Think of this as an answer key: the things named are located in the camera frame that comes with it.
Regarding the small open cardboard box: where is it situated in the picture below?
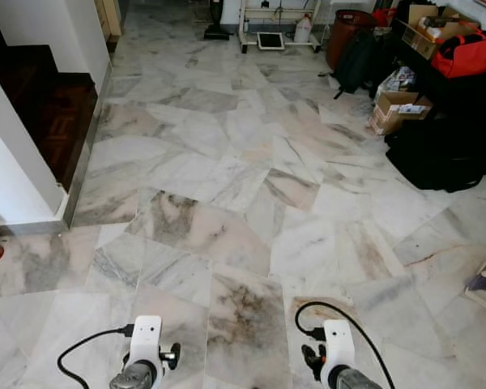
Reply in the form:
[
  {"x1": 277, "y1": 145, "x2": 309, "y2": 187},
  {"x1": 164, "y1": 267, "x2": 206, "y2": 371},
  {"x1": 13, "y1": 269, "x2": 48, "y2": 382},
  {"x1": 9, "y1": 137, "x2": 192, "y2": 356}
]
[{"x1": 368, "y1": 90, "x2": 433, "y2": 136}]

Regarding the dark wooden staircase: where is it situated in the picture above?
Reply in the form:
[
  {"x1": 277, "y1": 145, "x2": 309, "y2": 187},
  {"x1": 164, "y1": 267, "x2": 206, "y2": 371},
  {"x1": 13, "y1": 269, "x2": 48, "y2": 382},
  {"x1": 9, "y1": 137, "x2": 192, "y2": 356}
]
[{"x1": 0, "y1": 15, "x2": 99, "y2": 193}]

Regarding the clear plastic bag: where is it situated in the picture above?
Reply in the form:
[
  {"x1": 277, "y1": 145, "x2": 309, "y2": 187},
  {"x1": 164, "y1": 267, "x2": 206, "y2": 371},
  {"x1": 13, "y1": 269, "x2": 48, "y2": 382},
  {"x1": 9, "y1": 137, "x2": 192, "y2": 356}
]
[{"x1": 377, "y1": 66, "x2": 419, "y2": 95}]

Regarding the black backpack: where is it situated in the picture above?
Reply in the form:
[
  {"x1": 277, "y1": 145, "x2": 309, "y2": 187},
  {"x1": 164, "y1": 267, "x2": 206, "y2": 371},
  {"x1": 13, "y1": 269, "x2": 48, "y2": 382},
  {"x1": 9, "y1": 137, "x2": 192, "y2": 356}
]
[{"x1": 333, "y1": 30, "x2": 388, "y2": 100}]

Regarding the black storage shelf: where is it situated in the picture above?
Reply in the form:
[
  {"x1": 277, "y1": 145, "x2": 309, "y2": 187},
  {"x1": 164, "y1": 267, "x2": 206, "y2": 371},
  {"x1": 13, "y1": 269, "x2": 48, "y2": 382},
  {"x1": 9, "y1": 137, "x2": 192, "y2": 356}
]
[{"x1": 391, "y1": 15, "x2": 486, "y2": 130}]

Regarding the white framed flat scale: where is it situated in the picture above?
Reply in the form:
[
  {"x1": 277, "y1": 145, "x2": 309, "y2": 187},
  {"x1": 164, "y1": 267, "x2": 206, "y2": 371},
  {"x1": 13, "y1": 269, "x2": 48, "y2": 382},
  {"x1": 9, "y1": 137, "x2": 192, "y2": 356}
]
[{"x1": 256, "y1": 32, "x2": 287, "y2": 52}]

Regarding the black upright vacuum cleaner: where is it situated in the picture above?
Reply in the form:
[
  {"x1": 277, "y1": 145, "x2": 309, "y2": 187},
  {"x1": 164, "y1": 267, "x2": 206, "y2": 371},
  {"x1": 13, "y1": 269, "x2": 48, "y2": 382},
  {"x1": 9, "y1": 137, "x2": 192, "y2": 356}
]
[{"x1": 203, "y1": 0, "x2": 232, "y2": 41}]

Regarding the brown round bin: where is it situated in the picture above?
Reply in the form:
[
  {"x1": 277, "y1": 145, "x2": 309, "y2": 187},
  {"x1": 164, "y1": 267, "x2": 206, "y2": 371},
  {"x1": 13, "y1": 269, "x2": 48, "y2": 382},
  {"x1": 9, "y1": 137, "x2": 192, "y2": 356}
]
[{"x1": 325, "y1": 9, "x2": 378, "y2": 71}]

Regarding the white plastic jug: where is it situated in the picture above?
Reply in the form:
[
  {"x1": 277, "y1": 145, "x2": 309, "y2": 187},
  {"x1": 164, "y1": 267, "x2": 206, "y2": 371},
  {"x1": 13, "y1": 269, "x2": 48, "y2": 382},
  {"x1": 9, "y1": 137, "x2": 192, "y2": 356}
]
[{"x1": 293, "y1": 14, "x2": 313, "y2": 44}]

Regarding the white wheeled rack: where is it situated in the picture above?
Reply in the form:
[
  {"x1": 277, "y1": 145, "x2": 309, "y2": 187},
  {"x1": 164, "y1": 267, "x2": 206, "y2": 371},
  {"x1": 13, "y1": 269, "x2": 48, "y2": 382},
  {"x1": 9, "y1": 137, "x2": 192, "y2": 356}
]
[{"x1": 238, "y1": 0, "x2": 324, "y2": 54}]

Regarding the large open cardboard box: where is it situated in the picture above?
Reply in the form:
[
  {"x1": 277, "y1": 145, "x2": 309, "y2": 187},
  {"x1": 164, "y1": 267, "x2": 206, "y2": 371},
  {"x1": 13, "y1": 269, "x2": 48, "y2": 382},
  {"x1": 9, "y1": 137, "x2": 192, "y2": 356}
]
[{"x1": 402, "y1": 3, "x2": 480, "y2": 61}]

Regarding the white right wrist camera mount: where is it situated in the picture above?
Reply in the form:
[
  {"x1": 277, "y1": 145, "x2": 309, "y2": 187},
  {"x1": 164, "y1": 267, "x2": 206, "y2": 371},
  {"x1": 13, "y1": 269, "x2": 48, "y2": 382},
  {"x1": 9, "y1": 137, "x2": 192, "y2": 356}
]
[{"x1": 320, "y1": 318, "x2": 357, "y2": 383}]

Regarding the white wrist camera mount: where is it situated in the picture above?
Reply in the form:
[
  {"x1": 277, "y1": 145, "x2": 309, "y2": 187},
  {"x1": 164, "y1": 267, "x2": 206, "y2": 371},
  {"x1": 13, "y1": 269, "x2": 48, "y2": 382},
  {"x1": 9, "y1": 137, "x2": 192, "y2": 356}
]
[
  {"x1": 127, "y1": 315, "x2": 164, "y2": 370},
  {"x1": 320, "y1": 318, "x2": 357, "y2": 383}
]

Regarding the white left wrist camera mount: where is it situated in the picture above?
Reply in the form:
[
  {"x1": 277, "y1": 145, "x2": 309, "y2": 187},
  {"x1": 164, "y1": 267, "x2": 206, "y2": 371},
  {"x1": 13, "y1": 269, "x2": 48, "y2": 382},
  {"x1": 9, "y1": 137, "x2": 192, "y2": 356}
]
[{"x1": 127, "y1": 315, "x2": 164, "y2": 370}]

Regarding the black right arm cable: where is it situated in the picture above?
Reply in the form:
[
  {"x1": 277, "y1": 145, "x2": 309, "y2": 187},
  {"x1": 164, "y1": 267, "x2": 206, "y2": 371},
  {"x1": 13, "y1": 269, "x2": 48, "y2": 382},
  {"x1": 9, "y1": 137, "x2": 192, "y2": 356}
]
[{"x1": 294, "y1": 301, "x2": 399, "y2": 389}]

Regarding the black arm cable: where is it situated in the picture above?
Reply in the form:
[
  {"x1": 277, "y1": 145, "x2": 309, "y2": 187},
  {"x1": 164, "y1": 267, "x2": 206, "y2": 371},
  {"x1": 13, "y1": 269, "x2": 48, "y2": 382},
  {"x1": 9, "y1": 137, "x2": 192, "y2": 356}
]
[
  {"x1": 57, "y1": 323, "x2": 137, "y2": 389},
  {"x1": 294, "y1": 301, "x2": 399, "y2": 389}
]

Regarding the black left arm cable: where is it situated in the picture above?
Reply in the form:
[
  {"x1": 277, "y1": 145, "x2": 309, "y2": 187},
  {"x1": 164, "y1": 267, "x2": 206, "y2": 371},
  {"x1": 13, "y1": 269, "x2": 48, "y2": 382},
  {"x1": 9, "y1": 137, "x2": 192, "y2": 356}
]
[{"x1": 57, "y1": 323, "x2": 137, "y2": 389}]

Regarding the red bag with black straps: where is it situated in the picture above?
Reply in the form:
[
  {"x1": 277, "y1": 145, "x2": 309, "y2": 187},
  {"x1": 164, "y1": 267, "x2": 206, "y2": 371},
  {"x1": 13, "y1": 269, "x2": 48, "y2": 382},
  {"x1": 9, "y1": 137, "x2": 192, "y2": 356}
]
[{"x1": 430, "y1": 30, "x2": 486, "y2": 80}]

